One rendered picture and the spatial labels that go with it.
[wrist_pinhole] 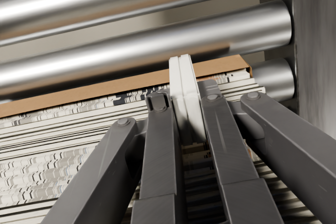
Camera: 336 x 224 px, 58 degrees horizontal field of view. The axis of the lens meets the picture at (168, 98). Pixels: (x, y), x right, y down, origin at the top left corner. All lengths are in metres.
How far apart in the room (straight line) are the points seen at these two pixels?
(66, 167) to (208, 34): 0.19
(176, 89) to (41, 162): 0.11
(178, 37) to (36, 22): 0.14
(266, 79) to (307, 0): 0.09
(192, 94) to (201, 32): 0.17
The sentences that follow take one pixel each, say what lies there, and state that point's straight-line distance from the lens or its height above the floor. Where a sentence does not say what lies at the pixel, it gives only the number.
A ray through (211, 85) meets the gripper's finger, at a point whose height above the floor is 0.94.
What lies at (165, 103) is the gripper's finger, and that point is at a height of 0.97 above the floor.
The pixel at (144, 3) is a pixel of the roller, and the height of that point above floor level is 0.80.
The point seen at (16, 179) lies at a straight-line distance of 0.22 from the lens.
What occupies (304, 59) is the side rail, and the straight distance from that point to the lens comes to 0.35.
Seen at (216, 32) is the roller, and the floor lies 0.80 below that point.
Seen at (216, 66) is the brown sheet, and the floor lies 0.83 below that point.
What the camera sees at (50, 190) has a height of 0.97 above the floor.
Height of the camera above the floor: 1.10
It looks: 66 degrees down
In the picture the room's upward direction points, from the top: 179 degrees clockwise
